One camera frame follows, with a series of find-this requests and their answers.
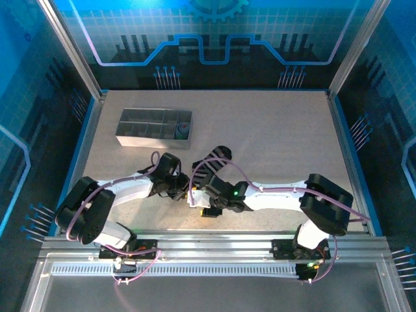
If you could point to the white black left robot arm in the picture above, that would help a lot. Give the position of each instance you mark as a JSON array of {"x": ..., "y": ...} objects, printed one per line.
[{"x": 130, "y": 191}]

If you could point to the wide aluminium base beam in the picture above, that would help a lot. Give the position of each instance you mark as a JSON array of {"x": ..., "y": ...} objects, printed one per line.
[{"x": 211, "y": 243}]

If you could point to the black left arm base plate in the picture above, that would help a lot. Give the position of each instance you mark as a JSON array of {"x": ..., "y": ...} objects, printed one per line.
[{"x": 146, "y": 243}]

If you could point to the aluminium side rail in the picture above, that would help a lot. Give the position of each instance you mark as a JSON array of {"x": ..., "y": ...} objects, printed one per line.
[
  {"x": 88, "y": 130},
  {"x": 350, "y": 162}
]

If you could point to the small black controller box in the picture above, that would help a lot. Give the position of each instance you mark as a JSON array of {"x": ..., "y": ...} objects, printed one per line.
[{"x": 307, "y": 273}]

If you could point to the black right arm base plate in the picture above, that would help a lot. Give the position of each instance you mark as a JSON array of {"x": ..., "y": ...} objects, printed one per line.
[{"x": 281, "y": 248}]

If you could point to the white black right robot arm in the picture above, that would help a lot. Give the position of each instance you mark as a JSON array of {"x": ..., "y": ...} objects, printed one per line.
[{"x": 276, "y": 198}]

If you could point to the black white patterned sock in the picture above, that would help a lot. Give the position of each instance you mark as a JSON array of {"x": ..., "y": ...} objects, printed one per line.
[{"x": 211, "y": 165}]

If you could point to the grey divided organizer box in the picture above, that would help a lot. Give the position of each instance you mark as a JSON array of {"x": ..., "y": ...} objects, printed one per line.
[{"x": 146, "y": 130}]

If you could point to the aluminium frame post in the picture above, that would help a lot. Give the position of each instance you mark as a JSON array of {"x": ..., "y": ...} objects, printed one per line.
[
  {"x": 357, "y": 48},
  {"x": 78, "y": 55}
]

